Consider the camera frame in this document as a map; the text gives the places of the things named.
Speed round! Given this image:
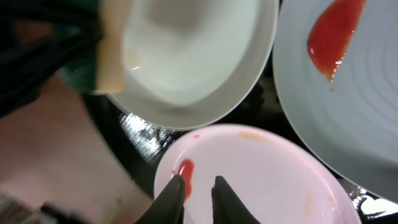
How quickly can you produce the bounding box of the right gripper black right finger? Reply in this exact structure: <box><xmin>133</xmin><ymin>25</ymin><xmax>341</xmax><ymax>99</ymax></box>
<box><xmin>211</xmin><ymin>175</ymin><xmax>260</xmax><ymax>224</ymax></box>

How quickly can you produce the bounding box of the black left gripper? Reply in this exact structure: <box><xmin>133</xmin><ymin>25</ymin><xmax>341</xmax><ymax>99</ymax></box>
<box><xmin>1</xmin><ymin>1</ymin><xmax>102</xmax><ymax>117</ymax></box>

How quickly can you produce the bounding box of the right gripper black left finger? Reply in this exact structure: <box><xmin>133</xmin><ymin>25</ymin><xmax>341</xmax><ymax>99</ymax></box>
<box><xmin>135</xmin><ymin>175</ymin><xmax>185</xmax><ymax>224</ymax></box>

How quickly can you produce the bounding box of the pink white plate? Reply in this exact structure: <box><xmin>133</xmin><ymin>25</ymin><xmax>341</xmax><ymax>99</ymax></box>
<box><xmin>154</xmin><ymin>124</ymin><xmax>360</xmax><ymax>223</ymax></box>

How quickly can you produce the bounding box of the yellow green sponge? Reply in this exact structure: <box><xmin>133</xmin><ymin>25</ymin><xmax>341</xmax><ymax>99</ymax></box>
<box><xmin>60</xmin><ymin>0</ymin><xmax>134</xmax><ymax>95</ymax></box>

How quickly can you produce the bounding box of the cream white plate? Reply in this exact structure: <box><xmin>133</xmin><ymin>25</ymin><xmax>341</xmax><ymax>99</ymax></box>
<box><xmin>98</xmin><ymin>0</ymin><xmax>279</xmax><ymax>130</ymax></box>

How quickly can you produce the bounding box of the pale blue plate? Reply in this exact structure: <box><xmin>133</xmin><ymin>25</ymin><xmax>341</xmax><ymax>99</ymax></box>
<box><xmin>272</xmin><ymin>0</ymin><xmax>397</xmax><ymax>202</ymax></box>

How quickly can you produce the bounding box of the round black tray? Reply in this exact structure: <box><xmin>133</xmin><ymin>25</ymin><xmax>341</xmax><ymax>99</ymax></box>
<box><xmin>79</xmin><ymin>0</ymin><xmax>398</xmax><ymax>224</ymax></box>

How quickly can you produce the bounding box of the black rectangular soap tray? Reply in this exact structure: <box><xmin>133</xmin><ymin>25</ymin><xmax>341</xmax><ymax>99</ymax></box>
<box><xmin>1</xmin><ymin>192</ymin><xmax>89</xmax><ymax>224</ymax></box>

